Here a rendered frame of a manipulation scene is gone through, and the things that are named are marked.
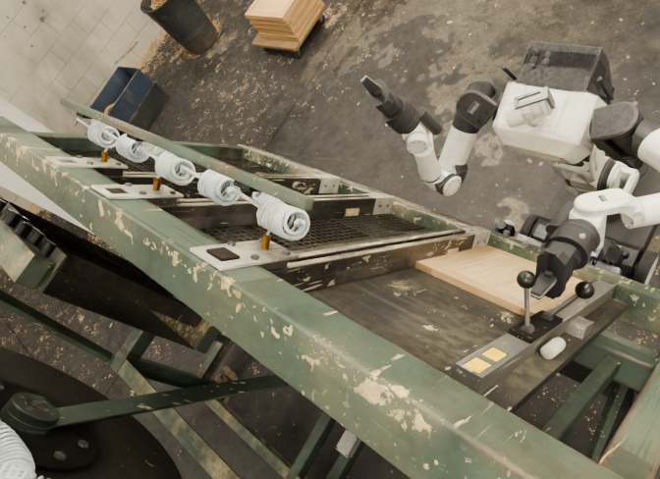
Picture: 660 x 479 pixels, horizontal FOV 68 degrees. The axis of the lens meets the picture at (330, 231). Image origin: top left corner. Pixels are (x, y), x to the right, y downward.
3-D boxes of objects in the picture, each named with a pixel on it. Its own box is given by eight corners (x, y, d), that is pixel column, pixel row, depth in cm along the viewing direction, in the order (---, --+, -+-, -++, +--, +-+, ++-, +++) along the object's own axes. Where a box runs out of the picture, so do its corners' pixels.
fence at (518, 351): (611, 297, 151) (616, 286, 150) (475, 399, 81) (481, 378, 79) (594, 291, 154) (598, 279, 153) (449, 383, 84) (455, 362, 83)
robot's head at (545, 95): (523, 109, 137) (513, 93, 131) (556, 99, 131) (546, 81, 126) (524, 128, 134) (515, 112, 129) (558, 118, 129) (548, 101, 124)
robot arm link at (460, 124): (457, 116, 166) (471, 78, 158) (482, 125, 164) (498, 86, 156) (448, 127, 157) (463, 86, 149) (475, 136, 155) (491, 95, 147)
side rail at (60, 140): (241, 168, 267) (244, 148, 264) (9, 162, 185) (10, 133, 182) (232, 164, 272) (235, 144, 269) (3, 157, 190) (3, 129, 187)
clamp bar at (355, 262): (490, 251, 175) (511, 186, 169) (212, 322, 87) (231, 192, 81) (466, 241, 182) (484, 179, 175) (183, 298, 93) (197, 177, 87)
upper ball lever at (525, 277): (540, 334, 100) (538, 269, 99) (533, 339, 97) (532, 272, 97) (522, 331, 103) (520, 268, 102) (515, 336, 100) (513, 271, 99)
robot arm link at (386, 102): (382, 71, 140) (407, 96, 147) (357, 94, 143) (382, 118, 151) (396, 90, 131) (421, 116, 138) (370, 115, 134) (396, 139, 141)
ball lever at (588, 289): (551, 325, 110) (600, 290, 103) (546, 329, 107) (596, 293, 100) (540, 311, 112) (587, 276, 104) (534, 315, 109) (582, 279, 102)
